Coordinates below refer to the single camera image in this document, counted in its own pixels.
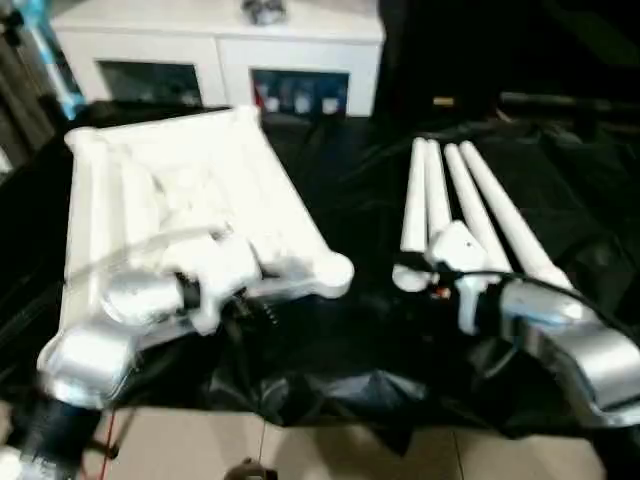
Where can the white plastic table leg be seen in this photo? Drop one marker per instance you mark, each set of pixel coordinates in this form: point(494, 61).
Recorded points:
point(436, 190)
point(412, 210)
point(470, 200)
point(505, 210)

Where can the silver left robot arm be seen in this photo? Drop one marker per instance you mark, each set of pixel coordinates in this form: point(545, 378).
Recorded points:
point(85, 360)

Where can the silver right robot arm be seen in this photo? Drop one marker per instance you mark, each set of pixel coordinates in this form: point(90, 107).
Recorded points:
point(600, 350)

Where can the dark rounded robot body part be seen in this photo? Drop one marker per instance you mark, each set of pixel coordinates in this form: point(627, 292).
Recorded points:
point(250, 470)

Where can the black backdrop cloth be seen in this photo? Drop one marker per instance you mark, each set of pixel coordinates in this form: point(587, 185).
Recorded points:
point(500, 45)

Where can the white cabinet with glass doors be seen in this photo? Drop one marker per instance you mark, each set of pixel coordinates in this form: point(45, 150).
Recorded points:
point(225, 55)

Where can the blue white wrapped roll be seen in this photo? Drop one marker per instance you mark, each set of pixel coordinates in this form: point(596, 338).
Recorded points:
point(55, 60)

